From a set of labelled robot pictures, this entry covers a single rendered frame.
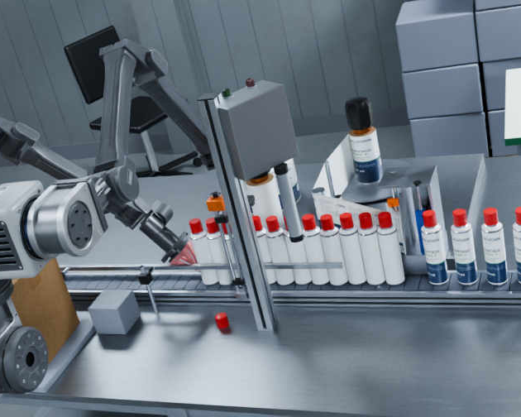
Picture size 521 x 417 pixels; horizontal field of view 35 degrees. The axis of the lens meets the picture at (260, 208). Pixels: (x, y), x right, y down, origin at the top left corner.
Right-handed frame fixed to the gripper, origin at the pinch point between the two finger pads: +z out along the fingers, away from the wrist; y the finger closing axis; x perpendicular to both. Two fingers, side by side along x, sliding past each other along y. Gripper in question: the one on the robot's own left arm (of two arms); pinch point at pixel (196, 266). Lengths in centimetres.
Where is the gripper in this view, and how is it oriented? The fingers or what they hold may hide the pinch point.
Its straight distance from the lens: 244.7
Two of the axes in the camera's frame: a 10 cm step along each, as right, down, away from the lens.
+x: -5.9, 5.6, 5.8
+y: 3.1, -5.0, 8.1
